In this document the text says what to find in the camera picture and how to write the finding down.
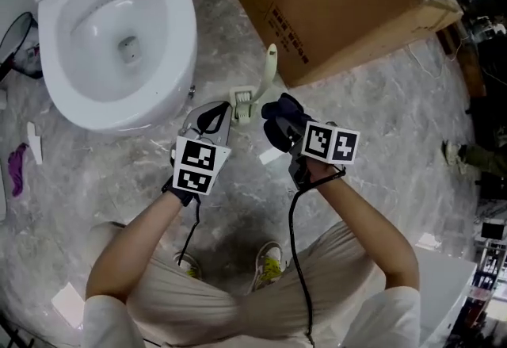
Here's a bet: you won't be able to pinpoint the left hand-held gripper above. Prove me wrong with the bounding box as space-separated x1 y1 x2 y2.
170 101 234 197

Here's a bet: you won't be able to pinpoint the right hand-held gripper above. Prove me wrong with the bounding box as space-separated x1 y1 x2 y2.
276 117 360 192

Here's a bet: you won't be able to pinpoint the dark navy cloth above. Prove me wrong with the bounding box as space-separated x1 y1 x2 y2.
261 92 314 154

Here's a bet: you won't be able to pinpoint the cream toilet brush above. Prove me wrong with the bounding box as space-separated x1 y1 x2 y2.
229 43 280 126

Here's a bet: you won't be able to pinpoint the person's right forearm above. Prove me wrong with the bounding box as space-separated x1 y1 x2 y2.
307 160 421 293

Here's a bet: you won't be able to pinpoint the person's left forearm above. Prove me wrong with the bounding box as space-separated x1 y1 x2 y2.
85 188 196 302

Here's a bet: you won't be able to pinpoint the white toilet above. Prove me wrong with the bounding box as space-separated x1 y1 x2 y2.
11 0 198 136

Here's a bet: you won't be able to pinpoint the white paper scrap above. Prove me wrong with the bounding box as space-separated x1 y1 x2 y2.
50 281 86 328
258 149 287 166
25 120 44 166

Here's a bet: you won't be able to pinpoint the large cardboard box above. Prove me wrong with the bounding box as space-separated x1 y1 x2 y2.
216 0 464 88

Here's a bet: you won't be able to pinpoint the person's right shoe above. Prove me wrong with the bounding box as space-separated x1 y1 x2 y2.
251 240 285 293

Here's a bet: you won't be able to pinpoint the person's shoe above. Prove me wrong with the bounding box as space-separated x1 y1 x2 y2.
173 250 204 281
251 240 285 293

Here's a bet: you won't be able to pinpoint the person's left shoe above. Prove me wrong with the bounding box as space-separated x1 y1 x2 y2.
173 250 204 281

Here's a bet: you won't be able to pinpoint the brown wooden board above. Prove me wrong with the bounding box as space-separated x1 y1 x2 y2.
435 20 488 98

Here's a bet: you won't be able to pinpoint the person's white right sleeve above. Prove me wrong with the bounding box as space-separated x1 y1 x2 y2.
342 285 421 348

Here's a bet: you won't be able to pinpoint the person's white sleeve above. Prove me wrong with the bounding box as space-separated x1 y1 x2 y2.
82 293 148 348
342 285 421 348

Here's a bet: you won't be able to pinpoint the white cabinet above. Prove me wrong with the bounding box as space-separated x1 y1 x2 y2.
411 246 478 348

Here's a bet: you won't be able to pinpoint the person's beige trousers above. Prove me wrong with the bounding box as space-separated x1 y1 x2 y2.
90 219 397 348

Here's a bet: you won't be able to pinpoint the purple rag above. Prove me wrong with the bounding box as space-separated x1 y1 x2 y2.
8 142 31 197

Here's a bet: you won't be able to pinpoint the black trash bin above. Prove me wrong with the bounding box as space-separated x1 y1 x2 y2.
0 11 44 82

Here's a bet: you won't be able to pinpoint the person's white left sleeve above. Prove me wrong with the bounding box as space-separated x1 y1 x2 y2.
82 293 148 348

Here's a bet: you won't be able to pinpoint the black wrist strap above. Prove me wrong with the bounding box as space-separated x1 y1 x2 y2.
161 174 202 208

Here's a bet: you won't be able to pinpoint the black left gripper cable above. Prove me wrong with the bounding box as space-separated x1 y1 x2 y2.
177 195 202 267

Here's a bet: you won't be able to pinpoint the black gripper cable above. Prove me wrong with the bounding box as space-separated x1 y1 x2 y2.
288 164 347 348
177 195 202 267

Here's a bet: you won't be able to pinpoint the thin white cord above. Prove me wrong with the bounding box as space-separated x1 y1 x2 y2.
406 40 461 81

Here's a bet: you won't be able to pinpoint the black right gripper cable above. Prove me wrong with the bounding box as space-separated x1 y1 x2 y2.
288 164 347 348

